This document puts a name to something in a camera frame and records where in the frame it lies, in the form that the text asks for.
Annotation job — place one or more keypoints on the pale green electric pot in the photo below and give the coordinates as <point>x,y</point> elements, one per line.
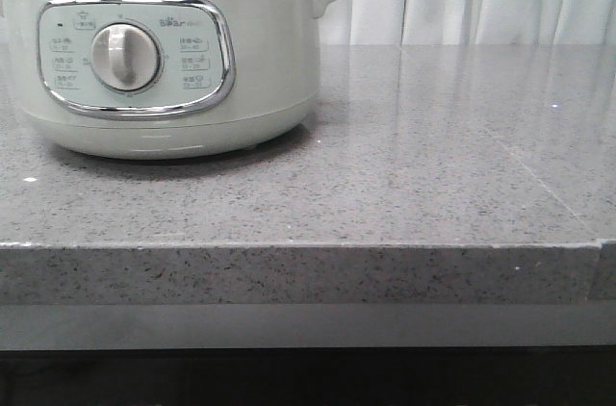
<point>164,79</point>

